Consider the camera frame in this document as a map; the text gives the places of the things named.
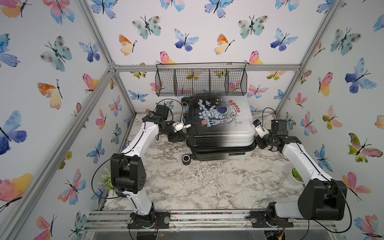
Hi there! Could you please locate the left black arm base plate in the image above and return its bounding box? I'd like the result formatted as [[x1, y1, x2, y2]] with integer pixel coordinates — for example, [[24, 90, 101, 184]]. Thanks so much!
[[128, 211, 171, 229]]

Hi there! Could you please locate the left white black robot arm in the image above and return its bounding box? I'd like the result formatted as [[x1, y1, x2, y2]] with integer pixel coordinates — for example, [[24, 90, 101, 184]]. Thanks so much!
[[110, 105, 191, 228]]

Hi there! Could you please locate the green plant in blue pot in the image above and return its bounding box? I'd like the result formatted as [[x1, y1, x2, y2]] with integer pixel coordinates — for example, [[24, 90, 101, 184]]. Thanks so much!
[[99, 168, 124, 197]]

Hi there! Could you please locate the aluminium front rail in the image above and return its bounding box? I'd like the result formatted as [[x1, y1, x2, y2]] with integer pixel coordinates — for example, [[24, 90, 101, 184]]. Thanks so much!
[[85, 210, 336, 232]]

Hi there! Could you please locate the black white space suitcase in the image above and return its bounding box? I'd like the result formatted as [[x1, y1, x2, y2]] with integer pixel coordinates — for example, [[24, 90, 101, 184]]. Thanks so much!
[[182, 95, 257, 165]]

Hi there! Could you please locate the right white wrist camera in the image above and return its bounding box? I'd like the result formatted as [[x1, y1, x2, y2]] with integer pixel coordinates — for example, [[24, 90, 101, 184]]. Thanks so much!
[[253, 119, 270, 138]]

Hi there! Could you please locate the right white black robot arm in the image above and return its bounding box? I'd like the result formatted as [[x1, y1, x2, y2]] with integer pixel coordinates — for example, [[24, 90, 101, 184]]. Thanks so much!
[[253, 120, 347, 224]]

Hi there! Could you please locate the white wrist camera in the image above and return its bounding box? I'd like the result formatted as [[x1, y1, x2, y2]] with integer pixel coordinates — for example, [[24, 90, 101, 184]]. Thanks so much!
[[173, 118, 191, 133], [253, 119, 270, 138]]

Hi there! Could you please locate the small white pot green plant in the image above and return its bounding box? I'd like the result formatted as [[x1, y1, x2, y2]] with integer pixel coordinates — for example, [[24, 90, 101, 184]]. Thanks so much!
[[287, 168, 304, 186]]

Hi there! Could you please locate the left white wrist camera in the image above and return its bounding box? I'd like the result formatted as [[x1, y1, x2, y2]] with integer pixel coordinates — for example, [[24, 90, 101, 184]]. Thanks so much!
[[173, 118, 191, 133]]

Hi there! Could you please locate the black wire wall basket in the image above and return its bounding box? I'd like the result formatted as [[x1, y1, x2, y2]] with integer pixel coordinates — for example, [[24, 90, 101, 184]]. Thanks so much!
[[152, 63, 248, 97]]

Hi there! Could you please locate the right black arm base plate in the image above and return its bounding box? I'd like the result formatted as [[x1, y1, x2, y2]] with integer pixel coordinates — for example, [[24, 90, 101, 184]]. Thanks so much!
[[246, 210, 294, 228]]

